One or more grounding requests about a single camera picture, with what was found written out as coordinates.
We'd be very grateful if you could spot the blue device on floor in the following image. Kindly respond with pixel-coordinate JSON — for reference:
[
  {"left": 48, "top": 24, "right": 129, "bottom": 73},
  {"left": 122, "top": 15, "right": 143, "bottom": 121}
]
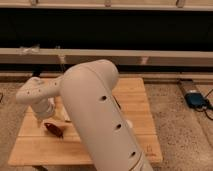
[{"left": 184, "top": 93, "right": 207, "bottom": 108}]

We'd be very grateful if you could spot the beige sponge block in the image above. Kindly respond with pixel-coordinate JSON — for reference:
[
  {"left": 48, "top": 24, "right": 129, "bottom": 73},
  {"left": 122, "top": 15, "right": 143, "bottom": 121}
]
[{"left": 61, "top": 107, "right": 71, "bottom": 122}]

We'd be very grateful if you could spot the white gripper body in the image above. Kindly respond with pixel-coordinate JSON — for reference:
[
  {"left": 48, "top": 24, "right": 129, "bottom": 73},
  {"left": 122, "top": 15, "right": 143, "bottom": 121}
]
[{"left": 33, "top": 98, "right": 55, "bottom": 124}]

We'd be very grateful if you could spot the wooden table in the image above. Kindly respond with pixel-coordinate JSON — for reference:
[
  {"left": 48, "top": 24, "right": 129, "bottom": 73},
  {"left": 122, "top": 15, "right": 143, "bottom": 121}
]
[{"left": 8, "top": 78, "right": 163, "bottom": 166}]

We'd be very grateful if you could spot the red chili pepper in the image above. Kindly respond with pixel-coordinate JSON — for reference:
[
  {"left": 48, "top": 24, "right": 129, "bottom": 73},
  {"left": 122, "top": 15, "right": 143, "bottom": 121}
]
[{"left": 45, "top": 123, "right": 63, "bottom": 138}]

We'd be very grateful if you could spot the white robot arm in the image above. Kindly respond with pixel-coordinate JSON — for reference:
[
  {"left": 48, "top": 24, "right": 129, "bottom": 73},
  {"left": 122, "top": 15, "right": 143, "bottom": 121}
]
[{"left": 16, "top": 59, "right": 153, "bottom": 171}]

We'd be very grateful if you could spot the black cable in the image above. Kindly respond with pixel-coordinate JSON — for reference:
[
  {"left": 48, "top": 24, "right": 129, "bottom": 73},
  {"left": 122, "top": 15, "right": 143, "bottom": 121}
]
[{"left": 196, "top": 88, "right": 213, "bottom": 121}]

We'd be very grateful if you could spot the long white rail shelf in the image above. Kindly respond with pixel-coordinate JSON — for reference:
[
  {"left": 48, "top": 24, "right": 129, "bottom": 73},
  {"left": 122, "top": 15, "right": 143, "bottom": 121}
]
[{"left": 0, "top": 47, "right": 213, "bottom": 67}]

